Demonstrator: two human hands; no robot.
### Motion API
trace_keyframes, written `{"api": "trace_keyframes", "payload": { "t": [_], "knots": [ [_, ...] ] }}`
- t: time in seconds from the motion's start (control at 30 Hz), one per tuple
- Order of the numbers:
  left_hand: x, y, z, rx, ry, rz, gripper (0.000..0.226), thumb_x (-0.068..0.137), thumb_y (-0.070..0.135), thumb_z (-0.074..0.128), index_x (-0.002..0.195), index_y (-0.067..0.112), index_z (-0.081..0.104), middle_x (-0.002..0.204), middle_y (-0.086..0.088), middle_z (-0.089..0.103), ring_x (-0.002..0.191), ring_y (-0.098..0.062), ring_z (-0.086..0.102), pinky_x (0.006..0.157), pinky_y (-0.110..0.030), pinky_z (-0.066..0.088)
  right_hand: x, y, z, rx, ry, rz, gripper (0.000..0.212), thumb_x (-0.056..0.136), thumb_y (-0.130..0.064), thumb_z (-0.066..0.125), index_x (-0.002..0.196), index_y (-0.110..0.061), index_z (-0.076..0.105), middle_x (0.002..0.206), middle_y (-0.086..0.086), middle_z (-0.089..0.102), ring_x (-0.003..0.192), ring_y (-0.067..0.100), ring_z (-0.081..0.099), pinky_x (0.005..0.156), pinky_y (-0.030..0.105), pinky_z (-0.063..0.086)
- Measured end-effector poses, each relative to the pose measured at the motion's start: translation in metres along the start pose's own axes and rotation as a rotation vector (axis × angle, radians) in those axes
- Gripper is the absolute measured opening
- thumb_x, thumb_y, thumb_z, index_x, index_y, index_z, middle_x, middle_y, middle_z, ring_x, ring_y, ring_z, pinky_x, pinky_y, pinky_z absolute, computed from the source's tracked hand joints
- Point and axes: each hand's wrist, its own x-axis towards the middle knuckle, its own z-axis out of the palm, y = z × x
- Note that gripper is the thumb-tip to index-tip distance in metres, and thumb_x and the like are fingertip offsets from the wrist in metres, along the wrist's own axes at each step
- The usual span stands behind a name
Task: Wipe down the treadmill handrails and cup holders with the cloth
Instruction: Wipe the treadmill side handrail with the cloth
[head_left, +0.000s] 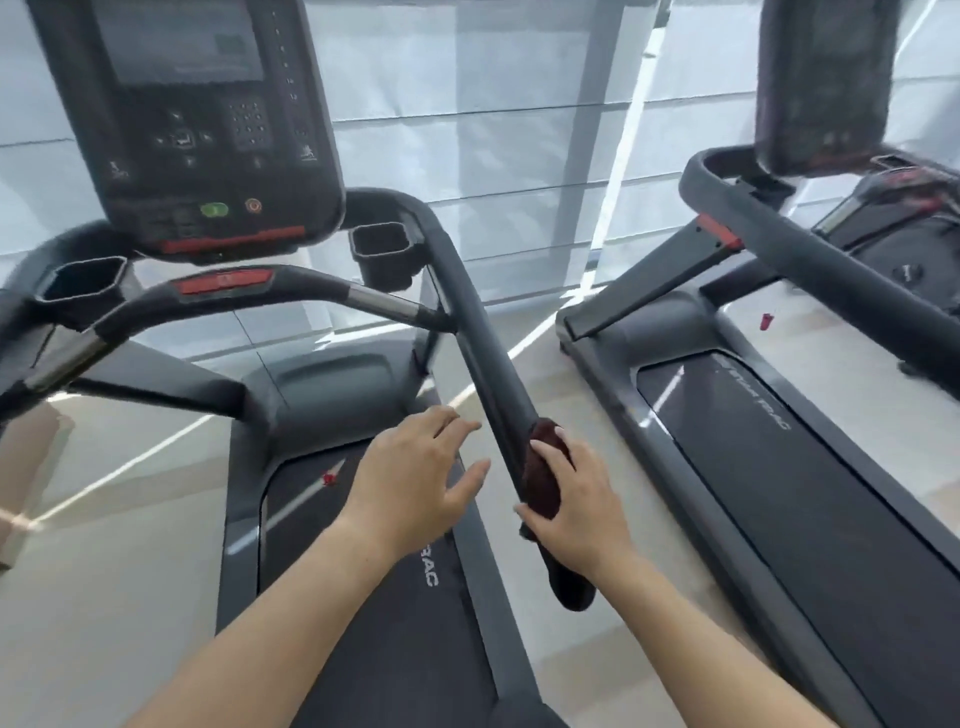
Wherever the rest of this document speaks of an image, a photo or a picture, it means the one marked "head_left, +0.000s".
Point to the person's right forearm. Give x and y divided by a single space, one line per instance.
697 652

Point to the person's right hand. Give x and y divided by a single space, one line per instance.
592 517

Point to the beige square pillar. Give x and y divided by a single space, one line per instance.
30 480

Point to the red safety clip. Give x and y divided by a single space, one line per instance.
766 321
328 478

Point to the black cup holder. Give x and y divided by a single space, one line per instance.
900 165
769 191
82 289
386 262

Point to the black treadmill handrail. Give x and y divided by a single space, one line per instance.
480 352
825 255

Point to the black treadmill console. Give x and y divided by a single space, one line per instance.
825 90
187 150

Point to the person's left hand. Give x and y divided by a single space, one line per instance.
405 487

